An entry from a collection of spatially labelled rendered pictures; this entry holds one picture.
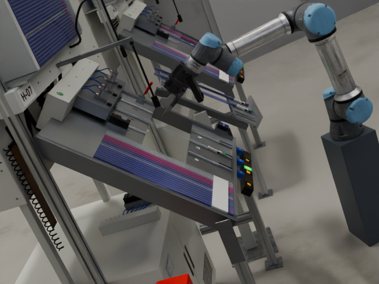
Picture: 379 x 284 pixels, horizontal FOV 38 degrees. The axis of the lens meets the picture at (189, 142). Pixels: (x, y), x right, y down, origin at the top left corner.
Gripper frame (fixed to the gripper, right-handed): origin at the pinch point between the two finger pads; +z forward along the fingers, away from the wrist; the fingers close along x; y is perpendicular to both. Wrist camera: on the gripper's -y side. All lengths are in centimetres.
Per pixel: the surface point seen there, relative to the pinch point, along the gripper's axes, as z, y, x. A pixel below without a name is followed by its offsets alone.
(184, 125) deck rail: 8.1, -12.6, -19.1
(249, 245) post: 52, -83, -40
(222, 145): 2.5, -29.4, -9.7
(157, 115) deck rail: 11.7, -0.2, -19.2
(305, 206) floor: 26, -104, -68
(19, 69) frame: 2, 51, 38
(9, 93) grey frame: 4, 48, 53
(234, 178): -0.4, -33.3, 20.7
